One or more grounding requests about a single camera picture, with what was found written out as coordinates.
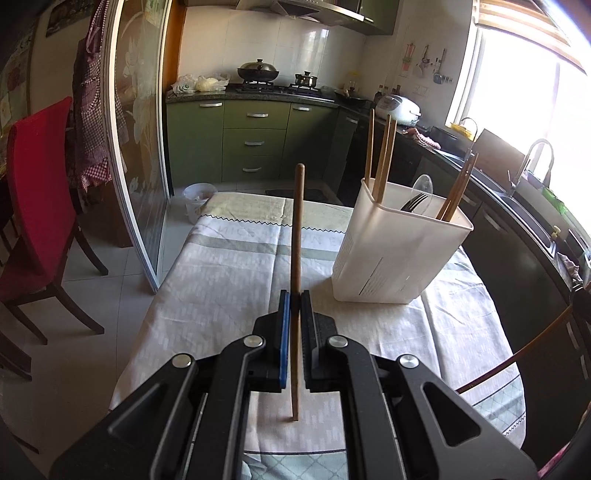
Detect dark brown wooden chopstick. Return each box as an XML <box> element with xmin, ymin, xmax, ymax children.
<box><xmin>290</xmin><ymin>163</ymin><xmax>305</xmax><ymax>422</ymax></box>

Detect light wooden chopstick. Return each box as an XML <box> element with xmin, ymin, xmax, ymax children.
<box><xmin>363</xmin><ymin>108</ymin><xmax>376</xmax><ymax>188</ymax></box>
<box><xmin>377</xmin><ymin>118</ymin><xmax>398</xmax><ymax>204</ymax></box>
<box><xmin>372</xmin><ymin>114</ymin><xmax>392</xmax><ymax>202</ymax></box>

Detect red-handled wooden chopstick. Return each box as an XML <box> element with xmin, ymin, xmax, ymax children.
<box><xmin>456</xmin><ymin>304</ymin><xmax>573</xmax><ymax>394</ymax></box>

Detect clear plastic spoon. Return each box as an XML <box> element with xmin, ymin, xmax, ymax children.
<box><xmin>401</xmin><ymin>174</ymin><xmax>433</xmax><ymax>215</ymax></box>

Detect green kitchen cabinets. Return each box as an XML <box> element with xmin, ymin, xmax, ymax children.
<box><xmin>166</xmin><ymin>92</ymin><xmax>360</xmax><ymax>190</ymax></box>

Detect steel kitchen sink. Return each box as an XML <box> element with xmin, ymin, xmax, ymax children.
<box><xmin>469</xmin><ymin>172</ymin><xmax>557</xmax><ymax>258</ymax></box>

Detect white grey tablecloth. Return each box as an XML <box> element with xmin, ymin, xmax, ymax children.
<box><xmin>112</xmin><ymin>193</ymin><xmax>526</xmax><ymax>479</ymax></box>

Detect white plastic utensil holder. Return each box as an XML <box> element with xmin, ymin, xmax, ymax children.
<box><xmin>332</xmin><ymin>180</ymin><xmax>474</xmax><ymax>304</ymax></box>

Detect white trash bin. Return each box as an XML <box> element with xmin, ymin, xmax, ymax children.
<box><xmin>182</xmin><ymin>183</ymin><xmax>217</xmax><ymax>224</ymax></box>

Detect white rice cooker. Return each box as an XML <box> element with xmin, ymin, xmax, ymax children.
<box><xmin>376</xmin><ymin>95</ymin><xmax>421</xmax><ymax>127</ymax></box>

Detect chrome sink faucet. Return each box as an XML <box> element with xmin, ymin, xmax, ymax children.
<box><xmin>507</xmin><ymin>138</ymin><xmax>555</xmax><ymax>196</ymax></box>

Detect wooden cutting board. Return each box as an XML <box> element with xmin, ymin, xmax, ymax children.
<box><xmin>474</xmin><ymin>129</ymin><xmax>524</xmax><ymax>190</ymax></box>

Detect small black pot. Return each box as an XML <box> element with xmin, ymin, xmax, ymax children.
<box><xmin>294</xmin><ymin>71</ymin><xmax>318</xmax><ymax>89</ymax></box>

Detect black wok with lid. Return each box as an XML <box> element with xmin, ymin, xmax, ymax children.
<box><xmin>236</xmin><ymin>59</ymin><xmax>280</xmax><ymax>83</ymax></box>

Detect red dining chair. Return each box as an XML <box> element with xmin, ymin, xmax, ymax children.
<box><xmin>1</xmin><ymin>97</ymin><xmax>108</xmax><ymax>344</ymax></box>

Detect checked apron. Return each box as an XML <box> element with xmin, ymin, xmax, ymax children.
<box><xmin>72</xmin><ymin>1</ymin><xmax>111</xmax><ymax>191</ymax></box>

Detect steel range hood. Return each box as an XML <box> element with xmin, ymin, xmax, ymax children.
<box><xmin>234</xmin><ymin>0</ymin><xmax>376</xmax><ymax>29</ymax></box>

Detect glass sliding door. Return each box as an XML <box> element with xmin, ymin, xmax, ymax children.
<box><xmin>101</xmin><ymin>1</ymin><xmax>171</xmax><ymax>292</ymax></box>

